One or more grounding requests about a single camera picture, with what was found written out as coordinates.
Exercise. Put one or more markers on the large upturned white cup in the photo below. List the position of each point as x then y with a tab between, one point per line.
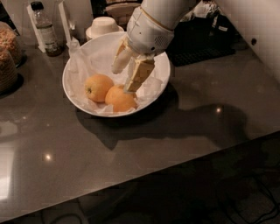
101	26

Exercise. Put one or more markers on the lower cereal jar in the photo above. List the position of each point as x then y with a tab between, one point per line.
8	71

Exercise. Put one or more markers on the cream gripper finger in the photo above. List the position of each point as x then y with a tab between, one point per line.
123	55
139	70

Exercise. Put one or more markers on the large white bowl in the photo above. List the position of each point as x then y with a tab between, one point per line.
163	67

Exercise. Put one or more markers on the white acrylic sign holder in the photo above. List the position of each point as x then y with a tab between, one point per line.
70	19

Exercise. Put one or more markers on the cereal jar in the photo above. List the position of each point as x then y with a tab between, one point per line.
9	41
8	71

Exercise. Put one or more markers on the left black condiment caddy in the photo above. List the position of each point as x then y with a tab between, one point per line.
191	35

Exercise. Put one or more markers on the upper cereal jar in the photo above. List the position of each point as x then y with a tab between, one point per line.
9	41

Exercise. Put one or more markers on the orange fruit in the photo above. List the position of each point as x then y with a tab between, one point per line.
120	100
97	86

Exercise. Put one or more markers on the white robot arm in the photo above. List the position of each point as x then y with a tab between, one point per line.
258	22

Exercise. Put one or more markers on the stack of brown trays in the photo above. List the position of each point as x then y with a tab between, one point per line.
121	11

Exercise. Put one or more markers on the white crumpled paper liner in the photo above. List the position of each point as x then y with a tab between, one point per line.
93	61

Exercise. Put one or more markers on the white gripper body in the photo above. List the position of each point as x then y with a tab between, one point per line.
147	34

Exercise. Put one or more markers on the glass bottle black cap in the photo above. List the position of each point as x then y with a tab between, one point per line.
46	31

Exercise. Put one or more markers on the black rubber bar mat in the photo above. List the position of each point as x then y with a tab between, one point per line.
211	51

